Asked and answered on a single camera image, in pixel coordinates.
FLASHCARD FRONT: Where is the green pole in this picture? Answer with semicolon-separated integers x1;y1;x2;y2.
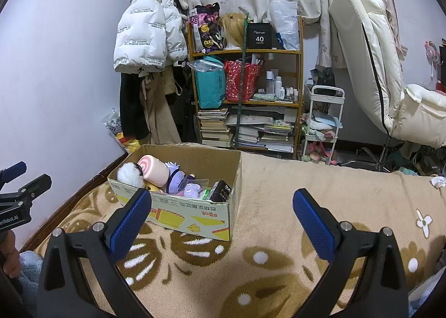
234;12;252;150

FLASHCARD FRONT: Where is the purple toy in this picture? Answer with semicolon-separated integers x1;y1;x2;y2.
183;180;210;197

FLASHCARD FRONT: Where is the group of cosmetic bottles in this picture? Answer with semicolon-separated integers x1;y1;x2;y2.
265;71;300;102

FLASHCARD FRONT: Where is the pile of books and papers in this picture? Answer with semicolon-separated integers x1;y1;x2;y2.
226;114;297;153

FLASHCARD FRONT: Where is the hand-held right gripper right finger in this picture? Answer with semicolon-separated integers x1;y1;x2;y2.
292;189;409;318

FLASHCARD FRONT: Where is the teal shopping bag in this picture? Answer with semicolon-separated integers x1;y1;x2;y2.
193;57;227;110

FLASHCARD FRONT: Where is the pink desk fan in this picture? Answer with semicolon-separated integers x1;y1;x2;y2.
424;40;440;78

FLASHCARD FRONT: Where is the purple plush doll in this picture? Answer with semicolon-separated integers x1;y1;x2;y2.
162;161;197;195

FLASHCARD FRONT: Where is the white plastic bag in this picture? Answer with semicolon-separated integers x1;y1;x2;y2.
269;0;300;51

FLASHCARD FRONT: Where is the black box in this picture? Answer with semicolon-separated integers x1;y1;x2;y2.
246;22;276;50

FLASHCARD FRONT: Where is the black coat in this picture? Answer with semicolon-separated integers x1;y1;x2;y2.
119;72;150;141

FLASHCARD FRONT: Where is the stack of books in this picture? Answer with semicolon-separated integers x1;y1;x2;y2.
197;107;234;147

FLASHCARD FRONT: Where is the pink pig squishy toy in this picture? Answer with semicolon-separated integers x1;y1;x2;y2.
137;154;170;188

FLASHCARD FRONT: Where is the beige coat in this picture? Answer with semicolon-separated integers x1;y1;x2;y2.
139;70;183;146

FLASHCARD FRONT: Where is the white puffer jacket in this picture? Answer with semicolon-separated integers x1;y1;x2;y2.
113;0;189;73

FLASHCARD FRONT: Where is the black packet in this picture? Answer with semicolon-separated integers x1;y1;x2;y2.
208;180;233;203

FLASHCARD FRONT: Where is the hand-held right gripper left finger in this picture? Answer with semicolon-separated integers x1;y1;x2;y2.
37;187;154;318

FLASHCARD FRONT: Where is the red patterned bag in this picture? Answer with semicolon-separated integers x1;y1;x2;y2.
224;60;262;103

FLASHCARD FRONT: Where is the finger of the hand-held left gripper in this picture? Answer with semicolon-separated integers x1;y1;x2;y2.
0;161;28;184
0;173;53;208

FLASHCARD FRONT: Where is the printed plastic bag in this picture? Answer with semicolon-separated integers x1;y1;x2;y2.
103;111;122;135

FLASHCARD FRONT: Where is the wooden shelf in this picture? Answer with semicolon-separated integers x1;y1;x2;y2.
187;20;304;160

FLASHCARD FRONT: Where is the black printed bag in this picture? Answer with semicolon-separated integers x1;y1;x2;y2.
190;3;224;53

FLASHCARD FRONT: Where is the printed cardboard box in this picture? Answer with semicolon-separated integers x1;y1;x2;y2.
107;144;243;241

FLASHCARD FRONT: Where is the white recliner chair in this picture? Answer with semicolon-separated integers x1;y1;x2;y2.
329;0;446;172

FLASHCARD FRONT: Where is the person's left hand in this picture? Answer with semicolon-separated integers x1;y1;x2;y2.
0;230;22;278

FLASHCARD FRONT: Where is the blonde wig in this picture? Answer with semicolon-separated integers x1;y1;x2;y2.
218;13;248;50

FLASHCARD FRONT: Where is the beige flower pattern blanket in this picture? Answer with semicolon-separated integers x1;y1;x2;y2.
33;151;446;318

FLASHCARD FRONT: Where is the white trolley cart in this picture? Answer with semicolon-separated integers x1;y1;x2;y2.
300;85;345;165

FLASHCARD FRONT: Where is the white fluffy plush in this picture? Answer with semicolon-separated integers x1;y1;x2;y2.
117;162;145;188

